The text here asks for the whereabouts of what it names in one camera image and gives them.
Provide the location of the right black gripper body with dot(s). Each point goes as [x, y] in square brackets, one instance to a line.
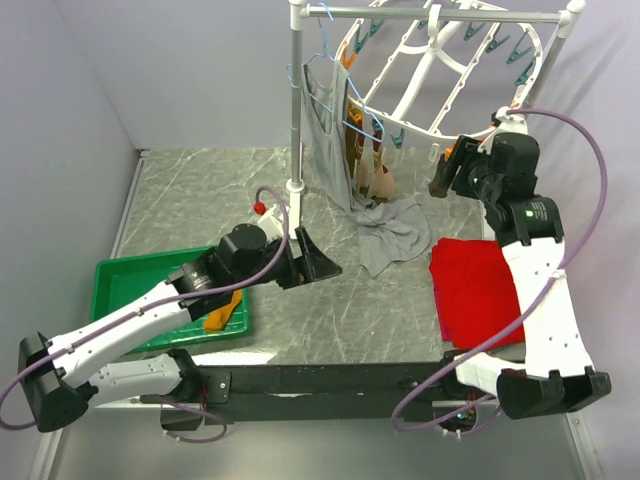
[476, 181]

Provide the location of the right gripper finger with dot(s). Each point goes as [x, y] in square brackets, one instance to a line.
[450, 177]
[463, 148]

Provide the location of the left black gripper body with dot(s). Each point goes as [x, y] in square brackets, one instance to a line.
[286, 270]

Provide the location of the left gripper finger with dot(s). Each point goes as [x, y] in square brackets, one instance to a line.
[312, 260]
[307, 277]

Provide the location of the brown knit sock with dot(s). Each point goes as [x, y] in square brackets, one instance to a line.
[438, 186]

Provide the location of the white clip sock hanger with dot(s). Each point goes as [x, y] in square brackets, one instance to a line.
[426, 38]

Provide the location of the mustard yellow sock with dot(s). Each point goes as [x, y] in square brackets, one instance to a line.
[217, 320]

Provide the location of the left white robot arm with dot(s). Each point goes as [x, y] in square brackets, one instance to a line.
[64, 376]

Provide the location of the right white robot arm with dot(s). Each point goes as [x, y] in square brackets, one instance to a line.
[557, 375]

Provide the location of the grey tank top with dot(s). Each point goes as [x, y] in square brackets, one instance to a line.
[390, 232]

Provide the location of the white clothes rack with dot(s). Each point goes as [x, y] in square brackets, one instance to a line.
[553, 30]

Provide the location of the red folded cloth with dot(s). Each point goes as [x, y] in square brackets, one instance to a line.
[474, 290]

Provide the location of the black base beam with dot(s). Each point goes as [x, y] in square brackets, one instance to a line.
[307, 392]

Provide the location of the green plastic tray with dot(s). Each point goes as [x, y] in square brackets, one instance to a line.
[117, 282]

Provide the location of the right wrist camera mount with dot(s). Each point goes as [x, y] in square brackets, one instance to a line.
[508, 123]

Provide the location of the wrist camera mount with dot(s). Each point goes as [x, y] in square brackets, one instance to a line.
[508, 123]
[270, 220]

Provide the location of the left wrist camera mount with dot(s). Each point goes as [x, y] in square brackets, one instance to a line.
[270, 220]

